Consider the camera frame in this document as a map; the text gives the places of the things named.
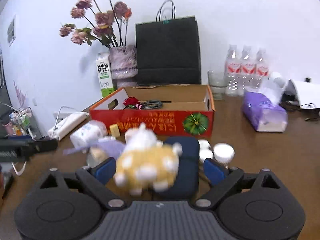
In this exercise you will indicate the red fabric rose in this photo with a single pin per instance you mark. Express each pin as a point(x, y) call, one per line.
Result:
point(132, 103)

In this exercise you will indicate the purple white ceramic vase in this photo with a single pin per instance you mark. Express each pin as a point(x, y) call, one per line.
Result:
point(123, 65)

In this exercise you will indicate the clear drinking glass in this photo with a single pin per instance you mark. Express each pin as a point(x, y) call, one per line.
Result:
point(217, 83)

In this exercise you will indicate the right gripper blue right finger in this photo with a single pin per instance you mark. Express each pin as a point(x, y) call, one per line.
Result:
point(224, 182)

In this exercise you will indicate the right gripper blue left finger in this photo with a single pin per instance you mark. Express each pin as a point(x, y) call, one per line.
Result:
point(94, 181)

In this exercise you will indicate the small white round case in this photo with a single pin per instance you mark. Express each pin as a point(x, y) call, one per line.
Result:
point(204, 144)

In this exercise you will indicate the white device on right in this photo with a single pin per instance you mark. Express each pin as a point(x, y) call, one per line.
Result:
point(302, 94)

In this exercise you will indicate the purple tissue pack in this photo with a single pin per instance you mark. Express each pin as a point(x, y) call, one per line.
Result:
point(261, 106)

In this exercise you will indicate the yellow white plush toy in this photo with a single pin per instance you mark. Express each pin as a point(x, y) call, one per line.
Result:
point(147, 163)

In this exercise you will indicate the dried pink flower bouquet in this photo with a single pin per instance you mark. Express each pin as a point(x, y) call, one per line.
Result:
point(107, 27)

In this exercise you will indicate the middle water bottle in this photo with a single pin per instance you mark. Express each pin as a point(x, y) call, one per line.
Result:
point(247, 68)

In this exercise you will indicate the green white milk carton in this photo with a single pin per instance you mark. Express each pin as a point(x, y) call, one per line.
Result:
point(107, 84)

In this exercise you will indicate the black paper shopping bag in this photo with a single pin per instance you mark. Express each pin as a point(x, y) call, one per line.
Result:
point(168, 51)

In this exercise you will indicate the small yellow block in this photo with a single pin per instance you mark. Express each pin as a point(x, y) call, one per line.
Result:
point(114, 130)

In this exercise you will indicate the red cardboard box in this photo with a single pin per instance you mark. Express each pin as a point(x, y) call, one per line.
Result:
point(170, 110)

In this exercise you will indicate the white round ribbed cap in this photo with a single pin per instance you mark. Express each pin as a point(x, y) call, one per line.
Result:
point(223, 153)

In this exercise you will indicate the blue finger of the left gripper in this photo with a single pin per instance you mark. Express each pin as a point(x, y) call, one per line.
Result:
point(41, 146)

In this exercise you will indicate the white wet wipes pack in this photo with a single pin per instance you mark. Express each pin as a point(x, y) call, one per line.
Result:
point(89, 132)

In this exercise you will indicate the left water bottle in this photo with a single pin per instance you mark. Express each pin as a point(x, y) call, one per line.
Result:
point(232, 71)

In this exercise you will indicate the water bottle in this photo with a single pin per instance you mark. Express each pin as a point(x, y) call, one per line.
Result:
point(247, 68)
point(261, 67)
point(232, 71)

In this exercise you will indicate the navy blue glasses case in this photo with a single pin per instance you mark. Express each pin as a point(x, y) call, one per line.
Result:
point(187, 181)

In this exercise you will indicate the wire storage rack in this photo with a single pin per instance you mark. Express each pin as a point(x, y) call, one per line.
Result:
point(25, 121)

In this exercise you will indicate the right water bottle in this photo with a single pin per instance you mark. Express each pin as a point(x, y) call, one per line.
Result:
point(261, 67)

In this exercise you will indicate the white power bank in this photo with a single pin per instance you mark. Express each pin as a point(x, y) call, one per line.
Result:
point(66, 125)

